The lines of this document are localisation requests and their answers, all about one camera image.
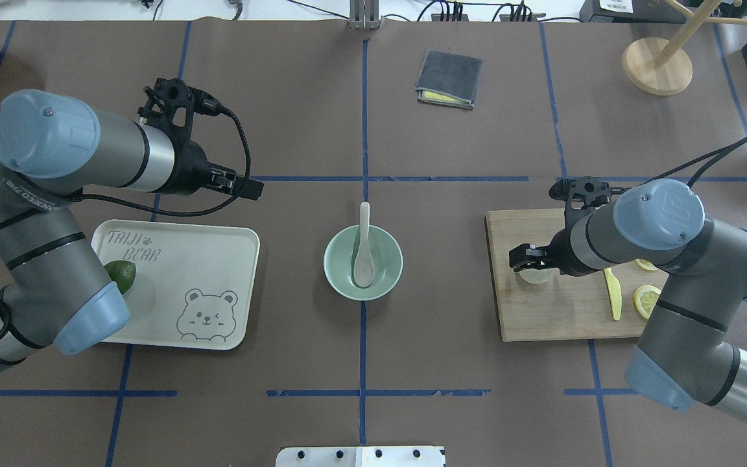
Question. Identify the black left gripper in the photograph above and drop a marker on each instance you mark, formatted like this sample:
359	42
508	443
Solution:
190	168

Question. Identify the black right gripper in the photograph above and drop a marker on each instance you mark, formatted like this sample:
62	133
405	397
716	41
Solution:
561	255

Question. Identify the white ceramic spoon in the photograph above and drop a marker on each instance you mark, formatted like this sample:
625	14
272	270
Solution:
363	267

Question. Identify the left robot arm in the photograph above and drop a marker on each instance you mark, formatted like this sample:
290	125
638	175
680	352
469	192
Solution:
51	148

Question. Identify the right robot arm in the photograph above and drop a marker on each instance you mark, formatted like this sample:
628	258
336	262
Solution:
682	356

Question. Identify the green ceramic bowl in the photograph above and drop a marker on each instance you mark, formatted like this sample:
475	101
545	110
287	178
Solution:
387	259

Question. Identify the wooden cutting board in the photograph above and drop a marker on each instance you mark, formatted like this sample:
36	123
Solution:
563	308

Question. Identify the yellow plastic knife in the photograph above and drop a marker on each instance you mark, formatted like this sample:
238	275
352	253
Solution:
614	294

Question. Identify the white bear tray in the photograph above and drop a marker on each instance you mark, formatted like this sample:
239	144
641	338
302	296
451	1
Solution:
193	284

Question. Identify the lemon slice near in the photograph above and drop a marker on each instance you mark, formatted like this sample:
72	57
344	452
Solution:
644	300

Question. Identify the green avocado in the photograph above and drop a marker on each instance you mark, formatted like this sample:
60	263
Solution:
122	273

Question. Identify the grey folded cloth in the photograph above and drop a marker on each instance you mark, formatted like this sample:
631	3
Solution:
449	79

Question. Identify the wooden mug tree stand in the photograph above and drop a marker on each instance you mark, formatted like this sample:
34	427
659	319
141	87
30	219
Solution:
660	67

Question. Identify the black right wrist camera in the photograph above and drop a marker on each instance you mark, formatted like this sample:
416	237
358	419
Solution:
583	195

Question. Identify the aluminium frame post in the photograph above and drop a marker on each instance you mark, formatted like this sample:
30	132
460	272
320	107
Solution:
364	15

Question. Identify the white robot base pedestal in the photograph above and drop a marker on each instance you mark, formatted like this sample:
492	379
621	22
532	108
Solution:
362	456

